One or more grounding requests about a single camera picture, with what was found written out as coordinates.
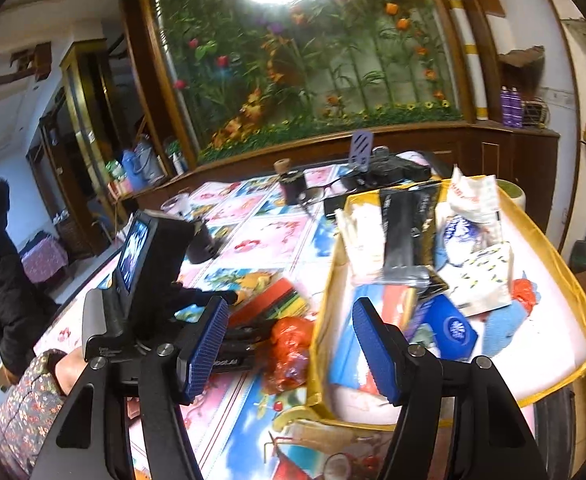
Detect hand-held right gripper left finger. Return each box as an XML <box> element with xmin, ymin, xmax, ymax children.
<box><xmin>30</xmin><ymin>296</ymin><xmax>231</xmax><ymax>480</ymax></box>

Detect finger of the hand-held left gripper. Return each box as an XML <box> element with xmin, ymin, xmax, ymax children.
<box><xmin>173</xmin><ymin>284</ymin><xmax>241</xmax><ymax>311</ymax></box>
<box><xmin>213</xmin><ymin>325</ymin><xmax>276</xmax><ymax>373</ymax></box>

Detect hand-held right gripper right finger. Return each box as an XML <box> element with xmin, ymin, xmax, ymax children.
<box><xmin>351</xmin><ymin>297</ymin><xmax>548</xmax><ymax>480</ymax></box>

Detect light blue packet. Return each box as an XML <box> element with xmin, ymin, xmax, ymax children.
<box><xmin>328</xmin><ymin>285</ymin><xmax>388</xmax><ymax>391</ymax></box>

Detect red plastic bag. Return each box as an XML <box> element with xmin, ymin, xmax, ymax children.
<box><xmin>510</xmin><ymin>277</ymin><xmax>538</xmax><ymax>316</ymax></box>
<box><xmin>260</xmin><ymin>316</ymin><xmax>316</xmax><ymax>396</ymax></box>

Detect red and white packet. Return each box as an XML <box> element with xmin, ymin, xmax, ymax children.
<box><xmin>373</xmin><ymin>285</ymin><xmax>418</xmax><ymax>321</ymax></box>

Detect red yellow striped packet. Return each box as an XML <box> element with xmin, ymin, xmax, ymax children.
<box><xmin>228</xmin><ymin>280</ymin><xmax>311</xmax><ymax>328</ymax></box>

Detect blue tissue pack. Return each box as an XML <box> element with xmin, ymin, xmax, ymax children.
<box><xmin>405</xmin><ymin>294</ymin><xmax>480</xmax><ymax>361</ymax></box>

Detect black packet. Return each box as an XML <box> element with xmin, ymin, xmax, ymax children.
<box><xmin>379</xmin><ymin>182</ymin><xmax>448</xmax><ymax>296</ymax></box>

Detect blue knit cloth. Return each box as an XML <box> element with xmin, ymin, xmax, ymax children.
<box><xmin>483</xmin><ymin>280</ymin><xmax>541</xmax><ymax>358</ymax></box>

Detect floral printed packet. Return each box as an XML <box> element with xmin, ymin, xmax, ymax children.
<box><xmin>453</xmin><ymin>242</ymin><xmax>516</xmax><ymax>318</ymax></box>

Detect blue-printed plastic bag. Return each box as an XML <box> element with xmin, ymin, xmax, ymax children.
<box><xmin>440</xmin><ymin>215</ymin><xmax>488</xmax><ymax>266</ymax></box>

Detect yellow cardboard box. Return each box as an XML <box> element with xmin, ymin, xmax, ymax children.
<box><xmin>305</xmin><ymin>175</ymin><xmax>586</xmax><ymax>426</ymax></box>

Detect white snack bag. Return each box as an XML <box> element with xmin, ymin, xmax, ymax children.
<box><xmin>445</xmin><ymin>165</ymin><xmax>504</xmax><ymax>256</ymax></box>

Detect person's left forearm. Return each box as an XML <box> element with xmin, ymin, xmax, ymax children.
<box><xmin>0</xmin><ymin>347</ymin><xmax>94</xmax><ymax>480</ymax></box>

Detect clear glass cup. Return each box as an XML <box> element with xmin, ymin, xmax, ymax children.
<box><xmin>160</xmin><ymin>187</ymin><xmax>194</xmax><ymax>221</ymax></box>

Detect brown wicker basket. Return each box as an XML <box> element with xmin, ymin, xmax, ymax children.
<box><xmin>55</xmin><ymin>212</ymin><xmax>94</xmax><ymax>261</ymax></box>

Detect green labelled bottle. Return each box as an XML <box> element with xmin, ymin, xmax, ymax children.
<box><xmin>105</xmin><ymin>160</ymin><xmax>128</xmax><ymax>196</ymax></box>

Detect blue thermos jug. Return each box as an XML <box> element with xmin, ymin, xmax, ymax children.
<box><xmin>120</xmin><ymin>147</ymin><xmax>144</xmax><ymax>191</ymax></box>

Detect printed fruit tablecloth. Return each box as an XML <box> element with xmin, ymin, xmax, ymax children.
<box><xmin>33</xmin><ymin>162</ymin><xmax>448</xmax><ymax>480</ymax></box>

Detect grey kettle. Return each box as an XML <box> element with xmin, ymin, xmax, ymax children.
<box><xmin>135</xmin><ymin>140</ymin><xmax>166</xmax><ymax>186</ymax></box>

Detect pink checked cloth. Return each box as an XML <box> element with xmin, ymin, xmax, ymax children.
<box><xmin>20</xmin><ymin>237</ymin><xmax>68</xmax><ymax>286</ymax></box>

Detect dark bottle with cork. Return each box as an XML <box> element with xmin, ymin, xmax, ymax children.
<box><xmin>273</xmin><ymin>159</ymin><xmax>306</xmax><ymax>206</ymax></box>

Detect dark-framed eyeglasses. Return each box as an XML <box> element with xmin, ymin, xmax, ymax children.
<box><xmin>298</xmin><ymin>182</ymin><xmax>348</xmax><ymax>221</ymax></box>

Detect glass door cabinet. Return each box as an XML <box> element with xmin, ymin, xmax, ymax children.
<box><xmin>25</xmin><ymin>40</ymin><xmax>144</xmax><ymax>261</ymax></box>

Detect black pouch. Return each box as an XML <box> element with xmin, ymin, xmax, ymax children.
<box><xmin>358</xmin><ymin>147</ymin><xmax>431</xmax><ymax>188</ymax></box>

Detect purple phone stand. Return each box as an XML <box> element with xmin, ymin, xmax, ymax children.
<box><xmin>350</xmin><ymin>130</ymin><xmax>374</xmax><ymax>173</ymax></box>

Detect green bowl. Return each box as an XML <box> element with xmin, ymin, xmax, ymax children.
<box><xmin>495</xmin><ymin>180</ymin><xmax>528</xmax><ymax>211</ymax></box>

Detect wooden sideboard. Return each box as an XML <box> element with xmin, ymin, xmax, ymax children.
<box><xmin>138</xmin><ymin>120</ymin><xmax>561</xmax><ymax>241</ymax></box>

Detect dark green gourd bottle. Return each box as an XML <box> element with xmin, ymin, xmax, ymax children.
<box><xmin>568</xmin><ymin>217</ymin><xmax>586</xmax><ymax>276</ymax></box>

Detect flower display panel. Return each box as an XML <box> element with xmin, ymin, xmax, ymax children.
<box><xmin>143</xmin><ymin>0</ymin><xmax>474</xmax><ymax>166</ymax></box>

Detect purple spray can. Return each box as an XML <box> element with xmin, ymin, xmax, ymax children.
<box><xmin>509</xmin><ymin>87</ymin><xmax>524</xmax><ymax>128</ymax></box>
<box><xmin>499</xmin><ymin>86</ymin><xmax>514</xmax><ymax>128</ymax></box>

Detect white and yellow roll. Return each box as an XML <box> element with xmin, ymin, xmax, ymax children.
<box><xmin>448</xmin><ymin>0</ymin><xmax>490</xmax><ymax>122</ymax></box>

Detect small wire basket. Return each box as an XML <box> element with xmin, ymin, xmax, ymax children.
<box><xmin>520</xmin><ymin>97</ymin><xmax>548</xmax><ymax>128</ymax></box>

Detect brown wall shelf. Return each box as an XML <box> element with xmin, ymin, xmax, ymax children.
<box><xmin>498</xmin><ymin>45</ymin><xmax>546</xmax><ymax>81</ymax></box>

